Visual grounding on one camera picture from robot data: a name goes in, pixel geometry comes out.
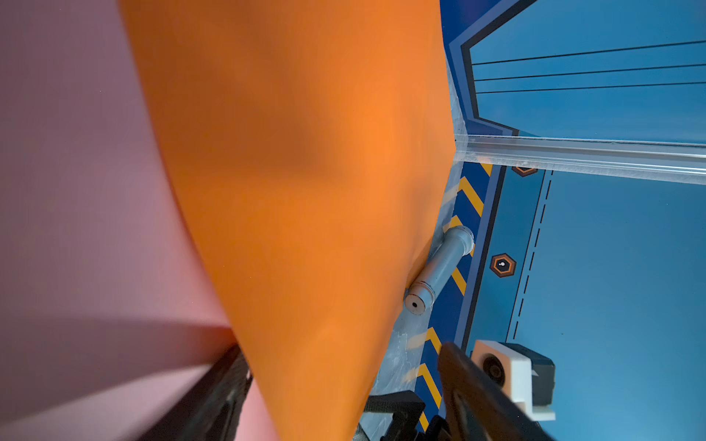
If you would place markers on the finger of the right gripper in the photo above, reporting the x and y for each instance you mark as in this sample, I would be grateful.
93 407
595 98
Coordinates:
405 407

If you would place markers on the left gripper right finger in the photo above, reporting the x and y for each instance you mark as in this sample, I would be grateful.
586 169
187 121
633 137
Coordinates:
476 407

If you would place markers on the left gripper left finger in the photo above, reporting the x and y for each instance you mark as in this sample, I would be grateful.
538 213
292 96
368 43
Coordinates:
211 409

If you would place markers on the orange paper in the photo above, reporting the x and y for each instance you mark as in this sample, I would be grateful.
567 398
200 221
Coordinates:
308 144

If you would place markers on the pink paper lower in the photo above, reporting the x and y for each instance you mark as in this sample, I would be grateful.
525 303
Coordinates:
107 318

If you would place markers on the grey metal cylinder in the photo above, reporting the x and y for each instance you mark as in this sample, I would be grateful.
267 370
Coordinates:
422 294

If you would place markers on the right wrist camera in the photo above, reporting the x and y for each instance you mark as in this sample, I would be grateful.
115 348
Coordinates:
525 376

